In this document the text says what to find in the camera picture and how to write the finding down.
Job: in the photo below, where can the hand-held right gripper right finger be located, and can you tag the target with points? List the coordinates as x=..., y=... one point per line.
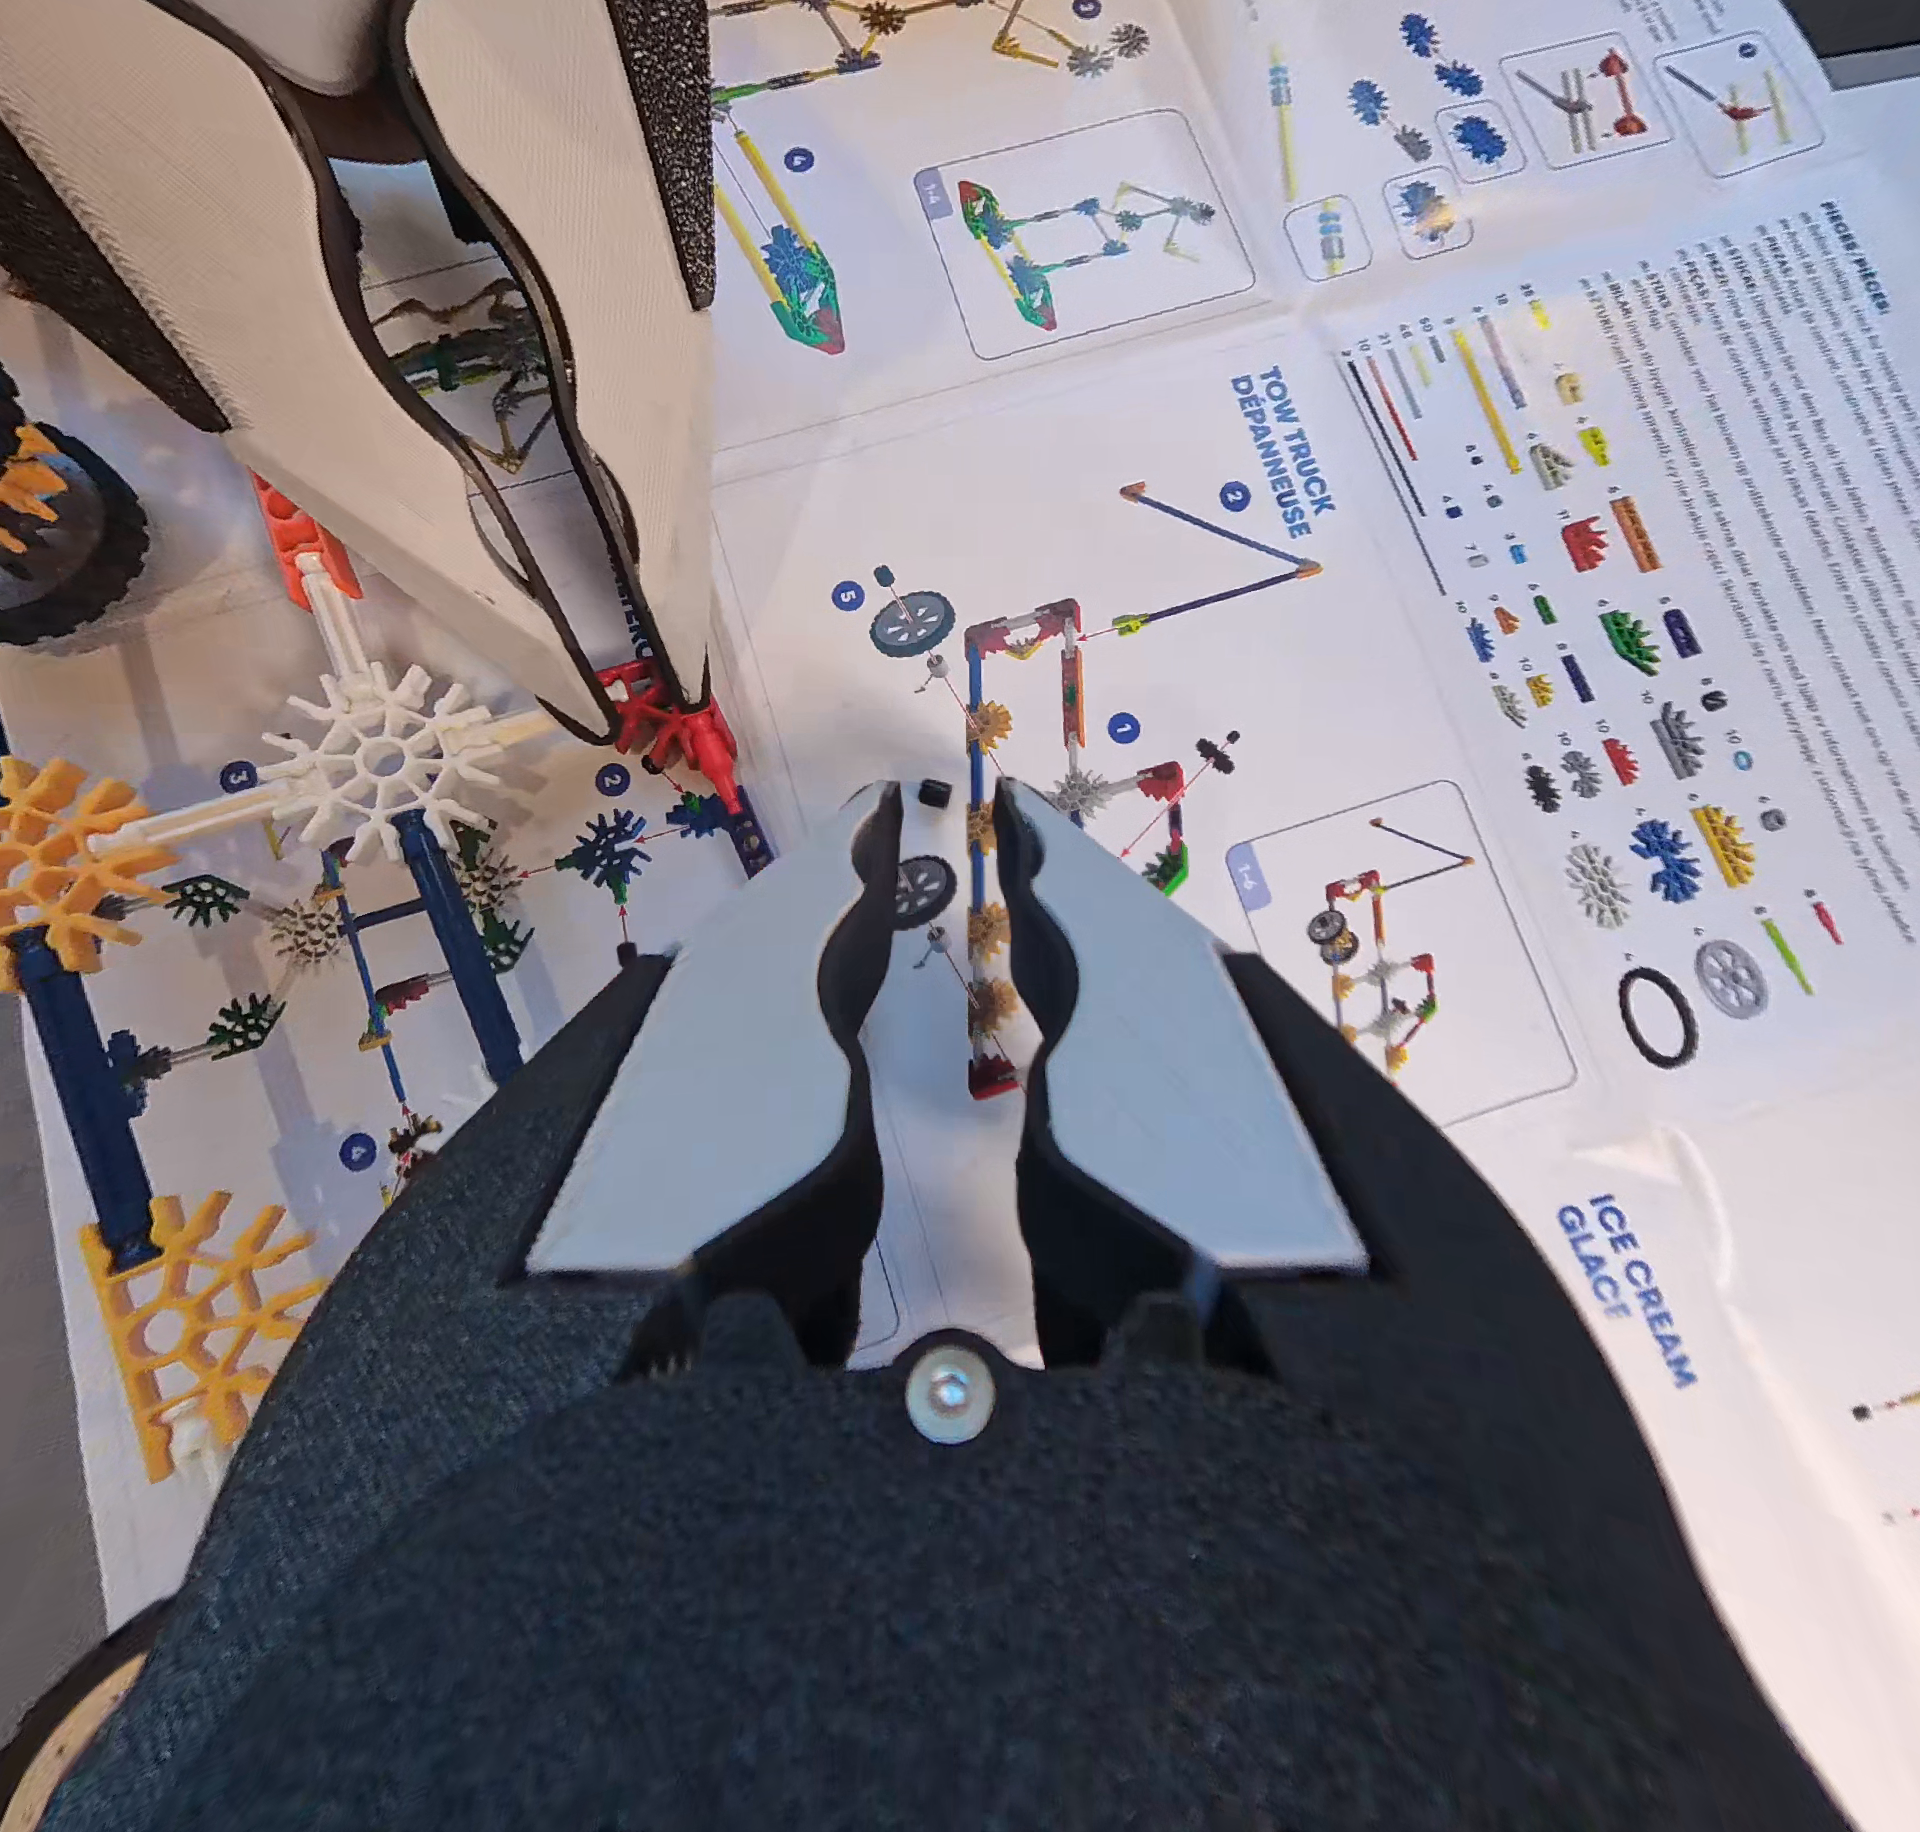
x=1201, y=1114

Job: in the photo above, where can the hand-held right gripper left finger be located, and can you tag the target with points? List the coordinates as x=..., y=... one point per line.
x=689, y=1114

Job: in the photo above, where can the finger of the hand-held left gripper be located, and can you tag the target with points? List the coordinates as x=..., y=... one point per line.
x=556, y=211
x=151, y=243

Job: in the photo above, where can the colourful construction toy model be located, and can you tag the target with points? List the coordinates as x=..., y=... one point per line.
x=375, y=754

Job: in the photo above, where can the white instruction sheet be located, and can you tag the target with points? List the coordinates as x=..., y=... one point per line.
x=1682, y=1234

